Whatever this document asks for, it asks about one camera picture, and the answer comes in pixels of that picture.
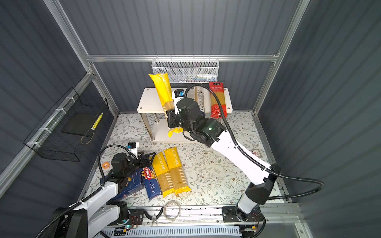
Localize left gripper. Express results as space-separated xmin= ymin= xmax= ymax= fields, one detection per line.
xmin=123 ymin=150 xmax=154 ymax=178

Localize yellow Pastatime bag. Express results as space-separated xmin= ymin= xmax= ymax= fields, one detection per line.
xmin=152 ymin=152 xmax=175 ymax=198
xmin=149 ymin=73 xmax=175 ymax=122
xmin=164 ymin=147 xmax=191 ymax=194

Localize clear blue spaghetti bag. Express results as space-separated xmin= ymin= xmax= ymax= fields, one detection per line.
xmin=187 ymin=85 xmax=205 ymax=114

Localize red spaghetti bag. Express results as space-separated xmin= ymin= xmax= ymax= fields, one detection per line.
xmin=209 ymin=82 xmax=227 ymax=119

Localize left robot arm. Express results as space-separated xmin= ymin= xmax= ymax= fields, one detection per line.
xmin=37 ymin=144 xmax=156 ymax=238

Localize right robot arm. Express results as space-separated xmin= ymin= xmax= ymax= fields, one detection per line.
xmin=166 ymin=86 xmax=324 ymax=222

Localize blue Barilla pasta box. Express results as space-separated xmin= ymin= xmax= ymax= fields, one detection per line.
xmin=105 ymin=170 xmax=144 ymax=200

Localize white two-tier shelf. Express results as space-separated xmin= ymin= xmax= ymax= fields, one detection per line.
xmin=136 ymin=87 xmax=233 ymax=146

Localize blue Barilla spaghetti box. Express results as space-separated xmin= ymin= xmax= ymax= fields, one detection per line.
xmin=140 ymin=167 xmax=162 ymax=200

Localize orange tape roll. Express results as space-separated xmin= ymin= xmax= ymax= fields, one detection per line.
xmin=102 ymin=162 xmax=110 ymax=169

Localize black pliers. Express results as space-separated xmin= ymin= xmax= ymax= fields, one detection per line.
xmin=144 ymin=207 xmax=164 ymax=227

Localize floral table mat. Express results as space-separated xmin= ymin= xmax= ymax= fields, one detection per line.
xmin=106 ymin=111 xmax=271 ymax=207

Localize small framed card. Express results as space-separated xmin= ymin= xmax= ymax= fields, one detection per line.
xmin=251 ymin=149 xmax=263 ymax=158

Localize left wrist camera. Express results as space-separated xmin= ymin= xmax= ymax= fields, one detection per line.
xmin=127 ymin=142 xmax=139 ymax=157

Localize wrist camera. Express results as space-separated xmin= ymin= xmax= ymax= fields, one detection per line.
xmin=127 ymin=142 xmax=139 ymax=157
xmin=172 ymin=89 xmax=184 ymax=115

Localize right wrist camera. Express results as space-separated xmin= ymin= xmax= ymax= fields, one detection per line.
xmin=172 ymin=89 xmax=184 ymax=115

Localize white wire wall basket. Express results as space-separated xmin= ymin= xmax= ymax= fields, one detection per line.
xmin=151 ymin=58 xmax=220 ymax=84

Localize coiled white cable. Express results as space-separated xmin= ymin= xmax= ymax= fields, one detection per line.
xmin=163 ymin=200 xmax=182 ymax=221

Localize black wire side basket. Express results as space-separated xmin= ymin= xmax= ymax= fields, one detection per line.
xmin=24 ymin=90 xmax=109 ymax=162

